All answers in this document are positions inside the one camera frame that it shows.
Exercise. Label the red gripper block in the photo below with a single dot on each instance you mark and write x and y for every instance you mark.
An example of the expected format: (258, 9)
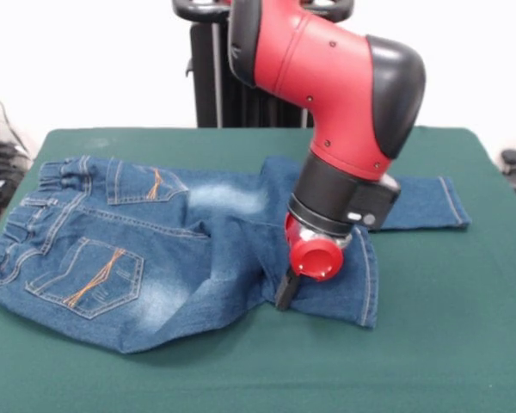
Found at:
(314, 258)

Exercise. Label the blue denim jeans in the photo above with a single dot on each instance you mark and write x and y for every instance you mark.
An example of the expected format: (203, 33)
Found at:
(112, 266)

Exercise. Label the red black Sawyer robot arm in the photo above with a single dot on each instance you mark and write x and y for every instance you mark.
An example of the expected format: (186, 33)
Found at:
(348, 107)

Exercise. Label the dark green table cloth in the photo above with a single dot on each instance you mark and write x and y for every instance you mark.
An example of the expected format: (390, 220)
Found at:
(284, 387)

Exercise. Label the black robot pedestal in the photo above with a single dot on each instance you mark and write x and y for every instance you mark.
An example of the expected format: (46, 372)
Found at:
(210, 86)

